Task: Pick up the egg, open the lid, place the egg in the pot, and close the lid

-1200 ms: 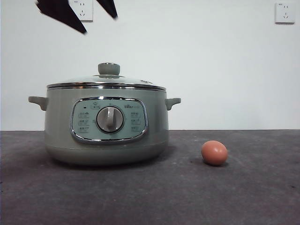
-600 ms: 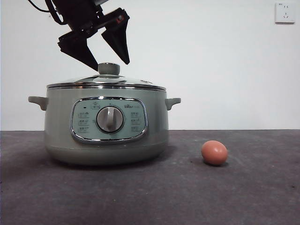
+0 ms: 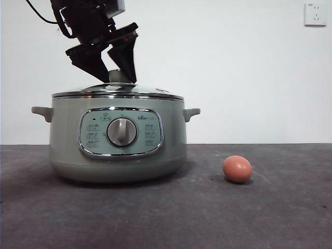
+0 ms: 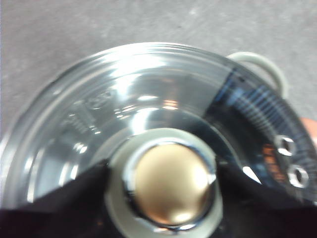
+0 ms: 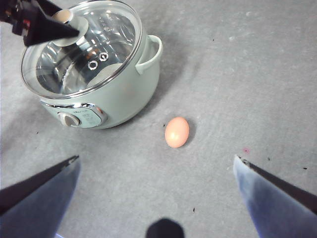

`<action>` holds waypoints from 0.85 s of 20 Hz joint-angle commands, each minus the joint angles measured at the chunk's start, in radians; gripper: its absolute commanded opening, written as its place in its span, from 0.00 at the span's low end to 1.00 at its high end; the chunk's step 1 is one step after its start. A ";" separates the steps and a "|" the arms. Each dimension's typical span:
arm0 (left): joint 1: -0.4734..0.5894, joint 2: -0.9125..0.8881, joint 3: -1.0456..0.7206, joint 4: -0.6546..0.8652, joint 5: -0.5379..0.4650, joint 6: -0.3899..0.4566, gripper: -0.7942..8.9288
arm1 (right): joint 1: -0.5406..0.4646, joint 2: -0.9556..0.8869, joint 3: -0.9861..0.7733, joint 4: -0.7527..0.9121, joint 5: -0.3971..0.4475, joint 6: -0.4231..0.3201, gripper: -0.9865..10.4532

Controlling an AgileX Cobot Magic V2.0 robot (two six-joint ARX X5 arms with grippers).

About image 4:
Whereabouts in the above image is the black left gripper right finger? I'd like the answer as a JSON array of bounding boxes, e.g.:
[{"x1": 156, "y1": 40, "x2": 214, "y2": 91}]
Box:
[{"x1": 217, "y1": 164, "x2": 317, "y2": 238}]

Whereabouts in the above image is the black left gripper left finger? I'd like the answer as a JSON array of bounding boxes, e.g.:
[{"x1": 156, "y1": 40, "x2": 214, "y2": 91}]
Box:
[{"x1": 0, "y1": 160, "x2": 121, "y2": 238}]

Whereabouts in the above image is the glass lid with green knob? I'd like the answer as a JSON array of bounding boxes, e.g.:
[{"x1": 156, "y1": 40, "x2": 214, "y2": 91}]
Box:
[{"x1": 0, "y1": 42, "x2": 317, "y2": 238}]

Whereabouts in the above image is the pale green electric cooking pot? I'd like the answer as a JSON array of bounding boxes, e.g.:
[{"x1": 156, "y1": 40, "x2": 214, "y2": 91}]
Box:
[{"x1": 227, "y1": 51, "x2": 289, "y2": 97}]

